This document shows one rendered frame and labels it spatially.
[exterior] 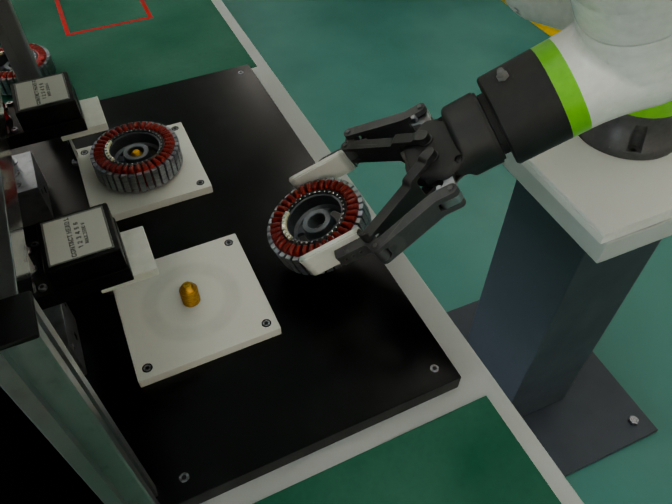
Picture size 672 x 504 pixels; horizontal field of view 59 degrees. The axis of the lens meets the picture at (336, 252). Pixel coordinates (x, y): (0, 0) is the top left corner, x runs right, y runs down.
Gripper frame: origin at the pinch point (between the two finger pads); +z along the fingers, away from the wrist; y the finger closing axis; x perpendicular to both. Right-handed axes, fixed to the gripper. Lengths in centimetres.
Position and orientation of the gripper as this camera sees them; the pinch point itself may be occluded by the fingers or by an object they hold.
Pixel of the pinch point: (315, 216)
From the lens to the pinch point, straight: 63.3
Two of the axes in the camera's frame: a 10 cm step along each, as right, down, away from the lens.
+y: -1.4, -7.5, 6.4
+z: -8.5, 4.2, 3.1
